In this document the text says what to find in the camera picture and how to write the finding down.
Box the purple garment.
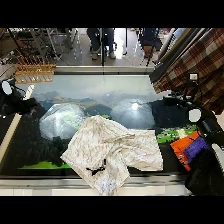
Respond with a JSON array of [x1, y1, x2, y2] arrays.
[[183, 135, 210, 164]]

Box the white patterned shorts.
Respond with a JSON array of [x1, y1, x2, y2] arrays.
[[60, 115, 165, 196]]

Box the silver frame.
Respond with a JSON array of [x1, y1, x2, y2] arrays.
[[0, 65, 195, 197]]

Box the black garment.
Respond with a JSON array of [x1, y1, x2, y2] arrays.
[[184, 149, 224, 197]]

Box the person's legs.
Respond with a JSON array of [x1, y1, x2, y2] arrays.
[[137, 28, 163, 60], [86, 28, 117, 61]]

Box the brown clothes hanger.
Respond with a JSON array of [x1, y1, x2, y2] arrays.
[[14, 63, 56, 76]]

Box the checked shirt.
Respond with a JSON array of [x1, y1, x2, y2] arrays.
[[149, 28, 224, 115]]

